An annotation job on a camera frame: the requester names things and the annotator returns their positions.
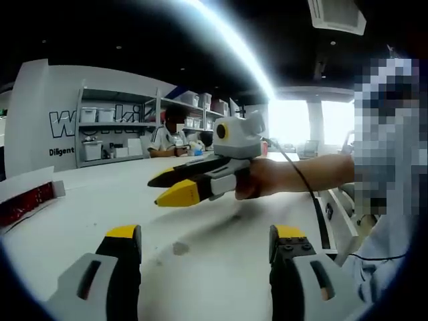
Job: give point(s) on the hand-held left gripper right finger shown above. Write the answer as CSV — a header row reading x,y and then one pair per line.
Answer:
x,y
297,287

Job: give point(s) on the large spilled powder patch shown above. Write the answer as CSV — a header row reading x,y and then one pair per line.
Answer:
x,y
180,248

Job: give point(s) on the long ceiling light strip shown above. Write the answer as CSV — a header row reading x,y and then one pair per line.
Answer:
x,y
240,50

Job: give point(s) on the ceiling air conditioner unit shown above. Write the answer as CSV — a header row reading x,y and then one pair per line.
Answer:
x,y
337,16

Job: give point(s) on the white cardboard box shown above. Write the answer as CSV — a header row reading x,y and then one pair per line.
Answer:
x,y
26,177

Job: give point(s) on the grey office chair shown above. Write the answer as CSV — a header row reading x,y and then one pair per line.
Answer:
x,y
308,148

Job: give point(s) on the grey metal shelving rack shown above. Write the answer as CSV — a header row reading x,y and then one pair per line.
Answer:
x,y
77,133

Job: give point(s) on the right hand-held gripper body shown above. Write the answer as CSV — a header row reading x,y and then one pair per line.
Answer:
x,y
239,137

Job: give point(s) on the white panel with black label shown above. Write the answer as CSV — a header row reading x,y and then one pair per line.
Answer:
x,y
341,220

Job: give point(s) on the small spilled powder patch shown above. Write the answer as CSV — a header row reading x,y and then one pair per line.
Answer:
x,y
236,216

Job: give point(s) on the row of white storage bins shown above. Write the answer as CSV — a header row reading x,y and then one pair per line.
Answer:
x,y
88,115

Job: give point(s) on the person's light blue shirt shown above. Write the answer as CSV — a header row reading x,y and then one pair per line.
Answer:
x,y
374,274

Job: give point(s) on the black stand with screen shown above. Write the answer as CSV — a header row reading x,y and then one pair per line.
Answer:
x,y
241,108

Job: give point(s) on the person's right hand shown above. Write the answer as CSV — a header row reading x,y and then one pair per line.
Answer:
x,y
255,180

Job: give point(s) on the blue object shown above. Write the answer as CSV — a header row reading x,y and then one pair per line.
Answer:
x,y
198,153

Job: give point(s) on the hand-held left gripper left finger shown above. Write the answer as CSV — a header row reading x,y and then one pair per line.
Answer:
x,y
87,287

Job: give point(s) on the row of red coffee packets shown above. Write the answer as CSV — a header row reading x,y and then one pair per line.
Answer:
x,y
23,204

